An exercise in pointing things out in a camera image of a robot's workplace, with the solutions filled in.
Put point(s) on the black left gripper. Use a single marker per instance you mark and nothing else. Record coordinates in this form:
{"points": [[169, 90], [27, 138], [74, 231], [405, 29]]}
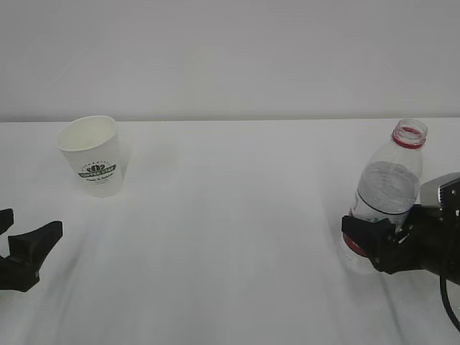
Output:
{"points": [[27, 252]]}

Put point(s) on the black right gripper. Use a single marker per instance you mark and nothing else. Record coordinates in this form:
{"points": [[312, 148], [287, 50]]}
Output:
{"points": [[428, 240]]}

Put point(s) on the clear Nongfu Spring water bottle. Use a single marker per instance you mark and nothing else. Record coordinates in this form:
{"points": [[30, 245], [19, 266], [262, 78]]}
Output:
{"points": [[389, 184]]}

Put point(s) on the white paper coffee cup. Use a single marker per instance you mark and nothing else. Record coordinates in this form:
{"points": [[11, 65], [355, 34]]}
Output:
{"points": [[91, 147]]}

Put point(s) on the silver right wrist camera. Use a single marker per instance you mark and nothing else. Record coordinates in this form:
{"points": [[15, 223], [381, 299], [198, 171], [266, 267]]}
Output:
{"points": [[441, 193]]}

